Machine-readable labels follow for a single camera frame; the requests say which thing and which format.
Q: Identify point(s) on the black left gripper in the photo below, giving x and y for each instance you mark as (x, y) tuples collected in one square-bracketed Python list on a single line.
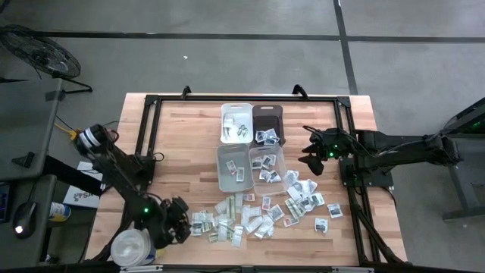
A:
[(170, 227)]

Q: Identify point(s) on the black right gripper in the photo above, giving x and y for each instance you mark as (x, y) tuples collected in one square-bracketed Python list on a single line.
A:
[(329, 144)]

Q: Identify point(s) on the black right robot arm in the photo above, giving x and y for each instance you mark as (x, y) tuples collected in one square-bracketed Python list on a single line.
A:
[(401, 149)]

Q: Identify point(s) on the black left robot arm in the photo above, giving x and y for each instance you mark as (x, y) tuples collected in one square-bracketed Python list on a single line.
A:
[(121, 174)]

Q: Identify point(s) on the clear plastic bin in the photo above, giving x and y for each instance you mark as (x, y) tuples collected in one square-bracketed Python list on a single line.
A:
[(273, 187)]

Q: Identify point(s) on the grey plastic bin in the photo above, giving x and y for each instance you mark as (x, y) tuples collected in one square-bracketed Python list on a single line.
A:
[(231, 186)]

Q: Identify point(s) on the dark brown plastic bin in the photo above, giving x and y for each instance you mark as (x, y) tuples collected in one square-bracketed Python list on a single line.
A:
[(267, 119)]

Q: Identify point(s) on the red and white packet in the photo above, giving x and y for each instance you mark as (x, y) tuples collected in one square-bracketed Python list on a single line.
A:
[(240, 174), (266, 203), (291, 221), (249, 197), (231, 167)]

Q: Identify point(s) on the white wipes tub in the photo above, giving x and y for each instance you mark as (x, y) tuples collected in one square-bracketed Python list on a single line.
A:
[(130, 248)]

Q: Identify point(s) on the small white crumpled packet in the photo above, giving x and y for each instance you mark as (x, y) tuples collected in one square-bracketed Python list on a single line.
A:
[(270, 232)]

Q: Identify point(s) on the white plastic bin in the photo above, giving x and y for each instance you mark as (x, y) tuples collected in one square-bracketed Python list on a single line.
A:
[(236, 108)]

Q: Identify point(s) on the white printed box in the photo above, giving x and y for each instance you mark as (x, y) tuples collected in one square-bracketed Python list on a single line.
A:
[(81, 197)]

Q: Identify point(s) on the black desk leg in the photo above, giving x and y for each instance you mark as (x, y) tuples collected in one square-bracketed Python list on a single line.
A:
[(72, 176)]

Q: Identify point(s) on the blue and white can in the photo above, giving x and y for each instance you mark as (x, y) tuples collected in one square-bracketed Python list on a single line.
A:
[(60, 211)]

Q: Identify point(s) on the yellow power connector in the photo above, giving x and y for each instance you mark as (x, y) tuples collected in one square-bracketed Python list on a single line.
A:
[(74, 133)]

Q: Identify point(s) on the grey desk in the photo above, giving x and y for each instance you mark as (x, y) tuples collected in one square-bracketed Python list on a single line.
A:
[(26, 121), (26, 186)]

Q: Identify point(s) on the grey metal stand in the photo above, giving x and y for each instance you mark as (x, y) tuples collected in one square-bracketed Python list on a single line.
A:
[(470, 182)]

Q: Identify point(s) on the black computer mouse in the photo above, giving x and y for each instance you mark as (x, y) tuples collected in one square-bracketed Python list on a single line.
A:
[(24, 220)]

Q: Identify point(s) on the black floor fan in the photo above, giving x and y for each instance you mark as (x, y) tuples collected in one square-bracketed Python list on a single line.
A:
[(41, 53)]

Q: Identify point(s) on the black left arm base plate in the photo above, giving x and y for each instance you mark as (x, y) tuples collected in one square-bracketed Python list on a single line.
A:
[(149, 181)]

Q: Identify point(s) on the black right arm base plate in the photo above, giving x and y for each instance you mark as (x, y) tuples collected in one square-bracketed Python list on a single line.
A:
[(379, 182)]

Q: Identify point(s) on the silver bracket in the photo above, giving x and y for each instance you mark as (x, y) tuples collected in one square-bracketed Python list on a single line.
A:
[(352, 270), (140, 269)]

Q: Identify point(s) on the black desk bracket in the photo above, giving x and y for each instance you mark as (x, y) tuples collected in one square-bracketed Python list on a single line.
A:
[(24, 159)]

